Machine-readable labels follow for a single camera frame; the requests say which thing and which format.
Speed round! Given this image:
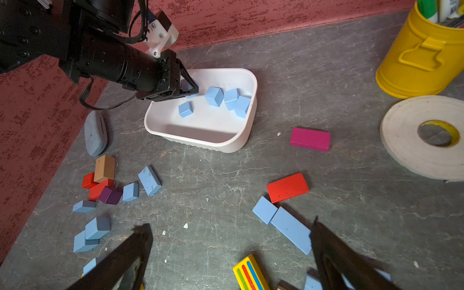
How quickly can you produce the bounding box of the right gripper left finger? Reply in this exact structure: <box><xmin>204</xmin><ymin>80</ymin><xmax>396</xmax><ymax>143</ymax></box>
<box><xmin>69</xmin><ymin>224</ymin><xmax>153</xmax><ymax>290</ymax></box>

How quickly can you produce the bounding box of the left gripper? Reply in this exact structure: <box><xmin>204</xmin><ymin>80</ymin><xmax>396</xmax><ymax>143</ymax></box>
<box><xmin>136</xmin><ymin>50</ymin><xmax>199</xmax><ymax>102</ymax></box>

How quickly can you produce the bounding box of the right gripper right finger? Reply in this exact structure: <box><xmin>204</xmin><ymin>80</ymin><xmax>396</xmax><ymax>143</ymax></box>
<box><xmin>310</xmin><ymin>219</ymin><xmax>398</xmax><ymax>290</ymax></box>

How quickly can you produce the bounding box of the small blue cube block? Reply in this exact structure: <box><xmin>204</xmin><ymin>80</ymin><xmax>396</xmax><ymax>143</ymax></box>
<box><xmin>178</xmin><ymin>101</ymin><xmax>193</xmax><ymax>118</ymax></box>

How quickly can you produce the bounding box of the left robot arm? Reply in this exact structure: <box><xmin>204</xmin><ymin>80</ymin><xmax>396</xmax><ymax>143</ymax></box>
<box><xmin>1</xmin><ymin>1</ymin><xmax>199</xmax><ymax>102</ymax></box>

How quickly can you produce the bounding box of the long blue block right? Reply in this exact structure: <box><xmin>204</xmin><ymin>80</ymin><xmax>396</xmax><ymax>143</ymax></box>
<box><xmin>271</xmin><ymin>207</ymin><xmax>312</xmax><ymax>255</ymax></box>

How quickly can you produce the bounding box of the long blue block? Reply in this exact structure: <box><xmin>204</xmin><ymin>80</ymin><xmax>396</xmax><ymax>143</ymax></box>
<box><xmin>138</xmin><ymin>166</ymin><xmax>162</xmax><ymax>196</ymax></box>
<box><xmin>271</xmin><ymin>207</ymin><xmax>312</xmax><ymax>255</ymax></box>

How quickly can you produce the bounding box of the white plastic tray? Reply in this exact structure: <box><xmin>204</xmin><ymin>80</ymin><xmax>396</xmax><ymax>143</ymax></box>
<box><xmin>144</xmin><ymin>68</ymin><xmax>258</xmax><ymax>153</ymax></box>

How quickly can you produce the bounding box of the purple cube block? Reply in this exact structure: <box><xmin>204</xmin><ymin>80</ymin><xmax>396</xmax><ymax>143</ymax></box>
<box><xmin>99</xmin><ymin>186</ymin><xmax>123</xmax><ymax>205</ymax></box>

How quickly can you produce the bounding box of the red block right cluster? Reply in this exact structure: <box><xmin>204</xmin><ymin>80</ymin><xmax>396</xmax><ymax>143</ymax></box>
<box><xmin>267</xmin><ymin>173</ymin><xmax>309</xmax><ymax>203</ymax></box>

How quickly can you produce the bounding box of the long red block left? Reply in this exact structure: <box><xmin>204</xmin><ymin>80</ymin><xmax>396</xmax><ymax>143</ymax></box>
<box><xmin>88</xmin><ymin>179</ymin><xmax>114</xmax><ymax>201</ymax></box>

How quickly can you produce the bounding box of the striped yellow block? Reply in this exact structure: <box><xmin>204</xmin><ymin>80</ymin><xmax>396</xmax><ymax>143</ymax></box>
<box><xmin>233</xmin><ymin>254</ymin><xmax>270</xmax><ymax>290</ymax></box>

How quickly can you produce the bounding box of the small red block left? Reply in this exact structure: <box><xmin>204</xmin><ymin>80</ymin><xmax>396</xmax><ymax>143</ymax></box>
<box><xmin>82</xmin><ymin>172</ymin><xmax>98</xmax><ymax>189</ymax></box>

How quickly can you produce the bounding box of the long blue block left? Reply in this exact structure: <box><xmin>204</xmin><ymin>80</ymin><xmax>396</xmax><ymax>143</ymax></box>
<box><xmin>138</xmin><ymin>166</ymin><xmax>162</xmax><ymax>196</ymax></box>

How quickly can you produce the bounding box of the tan wooden block left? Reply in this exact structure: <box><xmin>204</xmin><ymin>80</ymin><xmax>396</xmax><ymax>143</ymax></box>
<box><xmin>94</xmin><ymin>155</ymin><xmax>116</xmax><ymax>183</ymax></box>

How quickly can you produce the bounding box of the magenta flat block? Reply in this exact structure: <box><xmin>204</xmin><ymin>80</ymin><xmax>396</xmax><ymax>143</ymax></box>
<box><xmin>290</xmin><ymin>128</ymin><xmax>331</xmax><ymax>152</ymax></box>

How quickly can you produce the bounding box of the white tape roll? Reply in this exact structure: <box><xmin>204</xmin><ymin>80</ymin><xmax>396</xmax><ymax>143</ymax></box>
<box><xmin>379</xmin><ymin>95</ymin><xmax>464</xmax><ymax>182</ymax></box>

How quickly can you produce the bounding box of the yellow pen holder can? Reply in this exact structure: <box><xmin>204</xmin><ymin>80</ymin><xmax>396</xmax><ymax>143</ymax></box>
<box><xmin>376</xmin><ymin>4</ymin><xmax>464</xmax><ymax>99</ymax></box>

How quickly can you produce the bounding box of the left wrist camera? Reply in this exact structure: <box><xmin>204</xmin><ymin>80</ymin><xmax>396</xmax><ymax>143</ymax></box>
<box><xmin>145</xmin><ymin>10</ymin><xmax>179</xmax><ymax>59</ymax></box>

